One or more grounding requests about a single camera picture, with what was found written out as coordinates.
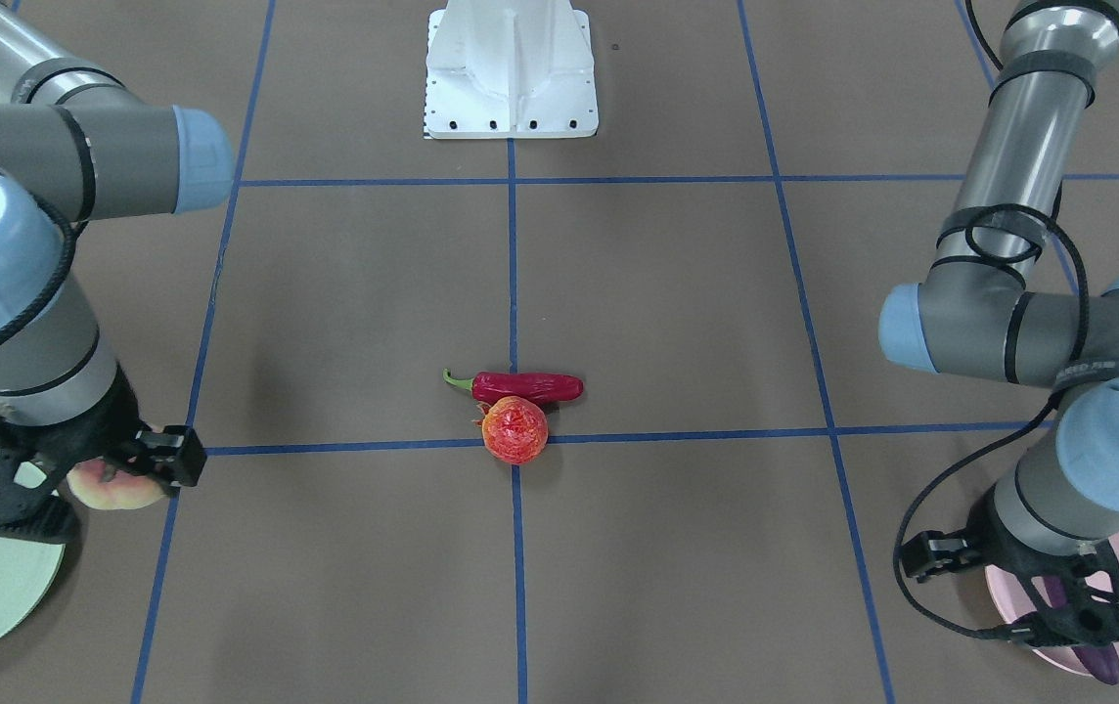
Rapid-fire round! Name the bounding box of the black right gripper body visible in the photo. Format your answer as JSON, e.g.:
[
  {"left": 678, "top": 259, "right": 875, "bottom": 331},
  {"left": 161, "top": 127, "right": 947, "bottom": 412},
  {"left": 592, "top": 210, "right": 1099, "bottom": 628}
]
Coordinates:
[{"left": 0, "top": 377, "right": 207, "bottom": 545}]

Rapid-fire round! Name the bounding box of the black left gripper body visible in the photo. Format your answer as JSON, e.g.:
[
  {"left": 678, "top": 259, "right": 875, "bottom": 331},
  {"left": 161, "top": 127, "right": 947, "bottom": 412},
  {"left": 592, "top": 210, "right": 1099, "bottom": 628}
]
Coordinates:
[{"left": 899, "top": 494, "right": 1119, "bottom": 649}]

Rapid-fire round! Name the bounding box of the purple eggplant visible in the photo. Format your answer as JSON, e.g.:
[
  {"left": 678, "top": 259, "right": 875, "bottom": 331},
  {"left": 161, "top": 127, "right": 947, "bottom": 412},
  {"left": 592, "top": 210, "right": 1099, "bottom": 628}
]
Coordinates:
[{"left": 1042, "top": 575, "right": 1119, "bottom": 685}]

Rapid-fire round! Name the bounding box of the yellow pink peach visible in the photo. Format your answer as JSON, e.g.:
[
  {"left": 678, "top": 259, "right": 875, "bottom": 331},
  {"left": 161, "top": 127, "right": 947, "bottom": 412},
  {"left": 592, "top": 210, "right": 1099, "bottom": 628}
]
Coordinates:
[{"left": 65, "top": 459, "right": 167, "bottom": 509}]

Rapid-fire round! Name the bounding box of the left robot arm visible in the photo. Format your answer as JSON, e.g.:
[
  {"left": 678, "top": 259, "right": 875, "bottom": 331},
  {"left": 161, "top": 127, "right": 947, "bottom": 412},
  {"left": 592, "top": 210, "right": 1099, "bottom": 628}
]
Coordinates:
[{"left": 878, "top": 1, "right": 1119, "bottom": 649}]

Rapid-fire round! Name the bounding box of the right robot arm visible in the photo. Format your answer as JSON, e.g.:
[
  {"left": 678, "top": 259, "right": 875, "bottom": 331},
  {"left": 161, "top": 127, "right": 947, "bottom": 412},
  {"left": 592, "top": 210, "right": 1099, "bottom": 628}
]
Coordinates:
[{"left": 0, "top": 3, "right": 235, "bottom": 545}]

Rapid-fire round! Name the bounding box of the red chili pepper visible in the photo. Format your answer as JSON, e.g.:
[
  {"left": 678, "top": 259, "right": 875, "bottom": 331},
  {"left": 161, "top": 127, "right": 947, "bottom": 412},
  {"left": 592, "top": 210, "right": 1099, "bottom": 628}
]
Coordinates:
[{"left": 442, "top": 369, "right": 585, "bottom": 406}]

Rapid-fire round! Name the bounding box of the red yellow pomegranate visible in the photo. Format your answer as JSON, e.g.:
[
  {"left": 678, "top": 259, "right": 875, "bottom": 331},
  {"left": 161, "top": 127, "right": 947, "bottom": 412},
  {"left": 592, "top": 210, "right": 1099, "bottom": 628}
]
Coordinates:
[{"left": 474, "top": 396, "right": 551, "bottom": 466}]

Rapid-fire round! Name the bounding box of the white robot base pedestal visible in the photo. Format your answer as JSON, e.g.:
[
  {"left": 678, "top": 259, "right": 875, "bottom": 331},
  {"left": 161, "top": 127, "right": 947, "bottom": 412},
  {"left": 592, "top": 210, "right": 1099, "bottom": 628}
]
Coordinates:
[{"left": 423, "top": 1, "right": 600, "bottom": 140}]

